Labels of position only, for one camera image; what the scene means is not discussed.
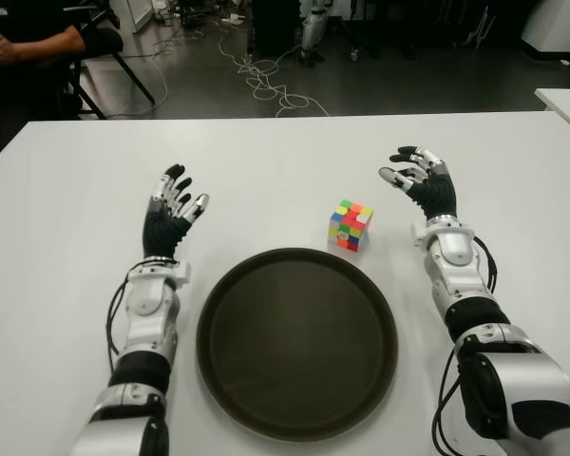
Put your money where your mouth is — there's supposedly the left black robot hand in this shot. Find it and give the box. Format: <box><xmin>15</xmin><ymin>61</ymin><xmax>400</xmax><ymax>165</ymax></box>
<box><xmin>142</xmin><ymin>163</ymin><xmax>211</xmax><ymax>260</ymax></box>

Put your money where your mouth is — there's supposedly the black left arm cable bundle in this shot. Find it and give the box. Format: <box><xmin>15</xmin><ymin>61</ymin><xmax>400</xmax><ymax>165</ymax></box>
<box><xmin>104</xmin><ymin>279</ymin><xmax>134</xmax><ymax>371</ymax></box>

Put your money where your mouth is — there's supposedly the white storage unit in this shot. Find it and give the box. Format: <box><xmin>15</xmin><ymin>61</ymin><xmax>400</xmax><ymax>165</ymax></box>
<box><xmin>108</xmin><ymin>0</ymin><xmax>158</xmax><ymax>34</ymax></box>

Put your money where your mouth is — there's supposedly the black right forearm cable bundle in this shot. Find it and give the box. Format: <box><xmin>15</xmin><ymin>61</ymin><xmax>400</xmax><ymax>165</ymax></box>
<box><xmin>472</xmin><ymin>235</ymin><xmax>500</xmax><ymax>294</ymax></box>

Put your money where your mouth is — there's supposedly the white humanoid robot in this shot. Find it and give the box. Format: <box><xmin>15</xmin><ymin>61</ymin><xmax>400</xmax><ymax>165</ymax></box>
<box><xmin>299</xmin><ymin>0</ymin><xmax>333</xmax><ymax>67</ymax></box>

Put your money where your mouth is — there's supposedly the person in black t-shirt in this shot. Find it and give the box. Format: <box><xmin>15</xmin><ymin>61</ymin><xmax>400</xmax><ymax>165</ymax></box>
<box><xmin>0</xmin><ymin>0</ymin><xmax>86</xmax><ymax>143</ymax></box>

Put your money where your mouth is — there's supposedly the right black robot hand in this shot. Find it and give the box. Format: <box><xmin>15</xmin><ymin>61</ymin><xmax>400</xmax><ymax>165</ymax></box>
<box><xmin>377</xmin><ymin>145</ymin><xmax>458</xmax><ymax>222</ymax></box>

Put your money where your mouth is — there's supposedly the white curved cabinet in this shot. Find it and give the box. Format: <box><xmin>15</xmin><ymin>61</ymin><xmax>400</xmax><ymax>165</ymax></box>
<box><xmin>520</xmin><ymin>0</ymin><xmax>570</xmax><ymax>51</ymax></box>

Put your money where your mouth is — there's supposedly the bystander bare forearm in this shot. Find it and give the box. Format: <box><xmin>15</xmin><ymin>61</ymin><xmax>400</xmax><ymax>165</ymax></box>
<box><xmin>0</xmin><ymin>33</ymin><xmax>86</xmax><ymax>64</ymax></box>

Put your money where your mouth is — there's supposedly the black cabinet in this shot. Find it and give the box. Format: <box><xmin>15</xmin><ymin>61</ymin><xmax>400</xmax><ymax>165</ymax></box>
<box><xmin>252</xmin><ymin>0</ymin><xmax>305</xmax><ymax>56</ymax></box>

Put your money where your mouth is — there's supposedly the multicoloured Rubik's cube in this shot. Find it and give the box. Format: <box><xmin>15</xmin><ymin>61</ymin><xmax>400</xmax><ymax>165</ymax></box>
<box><xmin>328</xmin><ymin>198</ymin><xmax>375</xmax><ymax>253</ymax></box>

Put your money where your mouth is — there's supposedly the tangled white floor cable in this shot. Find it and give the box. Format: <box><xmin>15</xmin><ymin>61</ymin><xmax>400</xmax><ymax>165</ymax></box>
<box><xmin>218</xmin><ymin>32</ymin><xmax>332</xmax><ymax>119</ymax></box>

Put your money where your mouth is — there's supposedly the white side table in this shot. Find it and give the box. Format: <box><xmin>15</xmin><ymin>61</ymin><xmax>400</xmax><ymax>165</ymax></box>
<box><xmin>534</xmin><ymin>87</ymin><xmax>570</xmax><ymax>139</ymax></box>

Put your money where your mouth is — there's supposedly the folded metal stand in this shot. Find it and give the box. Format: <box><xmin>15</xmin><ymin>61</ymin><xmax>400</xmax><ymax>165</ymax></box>
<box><xmin>465</xmin><ymin>9</ymin><xmax>498</xmax><ymax>48</ymax></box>

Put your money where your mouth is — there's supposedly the black office chair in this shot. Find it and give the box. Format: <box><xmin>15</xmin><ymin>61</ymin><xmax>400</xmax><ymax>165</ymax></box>
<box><xmin>66</xmin><ymin>0</ymin><xmax>157</xmax><ymax>120</ymax></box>

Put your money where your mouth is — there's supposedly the black right elbow cable bundle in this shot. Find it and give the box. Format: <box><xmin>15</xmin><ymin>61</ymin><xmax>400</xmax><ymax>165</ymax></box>
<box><xmin>430</xmin><ymin>341</ymin><xmax>462</xmax><ymax>456</ymax></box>

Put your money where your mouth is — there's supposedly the dark brown round plate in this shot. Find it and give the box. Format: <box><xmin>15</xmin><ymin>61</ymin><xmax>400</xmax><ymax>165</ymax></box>
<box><xmin>195</xmin><ymin>247</ymin><xmax>400</xmax><ymax>440</ymax></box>

